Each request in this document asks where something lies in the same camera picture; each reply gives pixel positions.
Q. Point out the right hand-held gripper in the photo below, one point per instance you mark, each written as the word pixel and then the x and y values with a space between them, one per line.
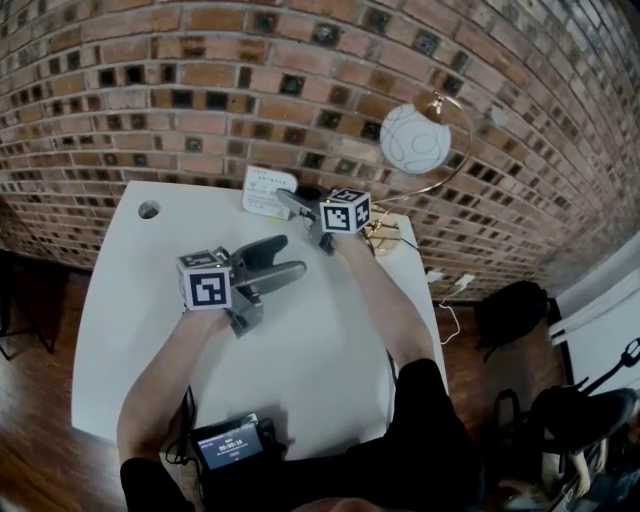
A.
pixel 342 212

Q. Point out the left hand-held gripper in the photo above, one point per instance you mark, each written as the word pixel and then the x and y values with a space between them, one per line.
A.
pixel 207 292

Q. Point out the white card stand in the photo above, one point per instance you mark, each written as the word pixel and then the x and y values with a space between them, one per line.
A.
pixel 261 192

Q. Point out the person's left forearm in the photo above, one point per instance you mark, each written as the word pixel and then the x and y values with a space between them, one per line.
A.
pixel 165 380

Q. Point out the person's right forearm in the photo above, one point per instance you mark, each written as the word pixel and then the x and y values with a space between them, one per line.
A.
pixel 385 310

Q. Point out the black round object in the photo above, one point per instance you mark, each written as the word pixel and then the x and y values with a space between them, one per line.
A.
pixel 307 192

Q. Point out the gold arc lamp white globe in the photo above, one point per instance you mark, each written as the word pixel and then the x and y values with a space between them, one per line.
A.
pixel 415 137

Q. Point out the white power adapter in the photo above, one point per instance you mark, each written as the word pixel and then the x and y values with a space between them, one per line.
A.
pixel 462 282

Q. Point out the black screen device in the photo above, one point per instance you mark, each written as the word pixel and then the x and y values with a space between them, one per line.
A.
pixel 230 445

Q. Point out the person's black shirt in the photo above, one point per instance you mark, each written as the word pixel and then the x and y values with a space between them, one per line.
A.
pixel 400 450

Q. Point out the black bag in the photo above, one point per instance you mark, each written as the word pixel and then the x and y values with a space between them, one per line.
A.
pixel 512 315

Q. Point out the white board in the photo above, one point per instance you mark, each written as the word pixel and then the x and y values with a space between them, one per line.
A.
pixel 600 320

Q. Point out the black exercise machine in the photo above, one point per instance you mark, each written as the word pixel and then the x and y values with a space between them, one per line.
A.
pixel 575 420

